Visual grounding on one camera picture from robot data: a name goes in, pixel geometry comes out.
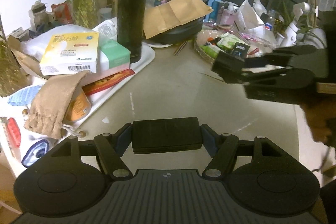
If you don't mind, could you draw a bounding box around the chopsticks pair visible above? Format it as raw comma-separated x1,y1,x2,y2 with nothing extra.
173,40,188,56

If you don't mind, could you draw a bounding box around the white green packet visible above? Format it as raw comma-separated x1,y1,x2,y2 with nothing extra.
217,34,246,50

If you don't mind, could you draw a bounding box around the black thermos bottle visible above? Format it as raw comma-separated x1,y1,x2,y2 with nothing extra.
117,0,149,64

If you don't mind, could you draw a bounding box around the pink pump bottle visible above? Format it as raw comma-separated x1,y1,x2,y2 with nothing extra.
220,2,238,26

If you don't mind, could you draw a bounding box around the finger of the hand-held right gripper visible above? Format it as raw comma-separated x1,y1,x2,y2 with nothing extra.
223,69,289,85
245,48,294,68

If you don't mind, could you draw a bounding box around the clear plastic packet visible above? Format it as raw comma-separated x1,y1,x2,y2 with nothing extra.
92,21,117,41

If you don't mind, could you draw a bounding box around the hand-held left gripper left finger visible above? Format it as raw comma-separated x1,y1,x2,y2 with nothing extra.
49,123,133,180

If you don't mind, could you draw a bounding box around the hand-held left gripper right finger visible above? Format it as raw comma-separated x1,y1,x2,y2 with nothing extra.
201,124,286,180

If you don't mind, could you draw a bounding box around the white crumpled plastic bag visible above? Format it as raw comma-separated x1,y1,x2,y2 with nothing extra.
235,0,273,33

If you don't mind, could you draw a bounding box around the yellow white box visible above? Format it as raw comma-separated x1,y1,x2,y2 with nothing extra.
39,31,100,76

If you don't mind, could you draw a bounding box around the green wipes packet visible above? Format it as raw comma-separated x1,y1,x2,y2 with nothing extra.
202,44,219,59

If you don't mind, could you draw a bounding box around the glass vase with dried flowers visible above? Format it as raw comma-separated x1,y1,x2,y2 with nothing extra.
0,0,37,97

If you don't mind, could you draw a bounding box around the potted plant white pot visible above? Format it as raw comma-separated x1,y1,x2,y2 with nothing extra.
276,0,326,43

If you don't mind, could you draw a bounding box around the round clear plate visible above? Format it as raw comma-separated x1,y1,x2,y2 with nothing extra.
194,28,263,62

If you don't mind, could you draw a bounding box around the blue label soda bottle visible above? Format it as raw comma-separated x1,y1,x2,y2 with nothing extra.
265,10,279,30

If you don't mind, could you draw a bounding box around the white tray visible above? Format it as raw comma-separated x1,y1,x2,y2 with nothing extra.
0,44,156,161

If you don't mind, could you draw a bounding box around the white gimbal tripod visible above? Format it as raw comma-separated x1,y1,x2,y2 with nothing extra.
280,2,319,47

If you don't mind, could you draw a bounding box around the green tissue pack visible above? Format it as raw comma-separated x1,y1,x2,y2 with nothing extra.
98,39,131,71

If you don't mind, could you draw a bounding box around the black zip case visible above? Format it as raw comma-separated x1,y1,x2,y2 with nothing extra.
144,17,204,45

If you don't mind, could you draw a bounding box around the orange packet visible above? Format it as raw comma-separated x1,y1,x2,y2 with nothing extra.
64,88,91,122

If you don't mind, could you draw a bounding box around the blue white shell packet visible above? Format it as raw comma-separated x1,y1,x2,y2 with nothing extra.
21,139,54,168

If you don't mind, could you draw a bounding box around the black packet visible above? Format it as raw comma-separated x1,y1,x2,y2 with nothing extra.
231,42,250,59

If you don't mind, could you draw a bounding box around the tan drawstring pouch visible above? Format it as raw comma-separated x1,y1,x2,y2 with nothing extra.
24,71,91,140

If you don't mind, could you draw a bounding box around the blue carton box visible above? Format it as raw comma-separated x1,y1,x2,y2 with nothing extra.
210,0,225,22

